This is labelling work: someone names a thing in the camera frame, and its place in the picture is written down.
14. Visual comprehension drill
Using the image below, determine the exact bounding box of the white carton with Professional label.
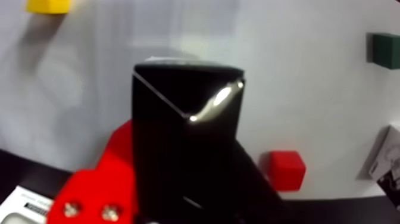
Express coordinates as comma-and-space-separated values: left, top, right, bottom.
0, 186, 54, 224

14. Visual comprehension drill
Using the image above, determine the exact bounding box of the red cube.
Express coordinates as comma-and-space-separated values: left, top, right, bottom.
261, 150, 307, 192

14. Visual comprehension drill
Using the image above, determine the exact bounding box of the green cube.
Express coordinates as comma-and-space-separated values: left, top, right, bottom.
367, 32, 400, 70

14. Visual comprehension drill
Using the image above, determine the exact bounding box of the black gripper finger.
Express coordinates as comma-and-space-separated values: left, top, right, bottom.
231, 141, 291, 224

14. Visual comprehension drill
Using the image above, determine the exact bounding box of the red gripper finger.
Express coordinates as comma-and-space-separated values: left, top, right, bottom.
46, 120, 138, 224

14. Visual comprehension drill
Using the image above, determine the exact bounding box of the yellow cube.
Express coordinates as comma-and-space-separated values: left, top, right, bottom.
25, 0, 72, 15

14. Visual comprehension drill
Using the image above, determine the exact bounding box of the black and white cardboard box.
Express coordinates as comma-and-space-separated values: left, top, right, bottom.
368, 125, 400, 210
131, 57, 246, 224

